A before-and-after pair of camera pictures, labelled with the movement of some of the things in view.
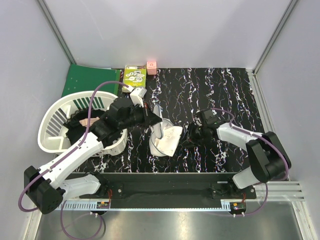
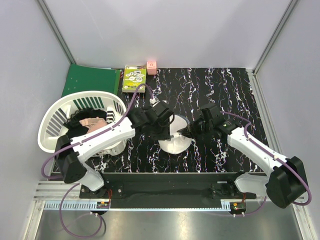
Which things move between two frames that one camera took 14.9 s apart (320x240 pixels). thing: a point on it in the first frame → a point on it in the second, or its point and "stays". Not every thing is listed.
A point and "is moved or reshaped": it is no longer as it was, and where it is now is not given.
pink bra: (84, 122) stays
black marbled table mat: (183, 92) stays
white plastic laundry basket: (51, 132) stays
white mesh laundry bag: (161, 125) is moved or reshaped
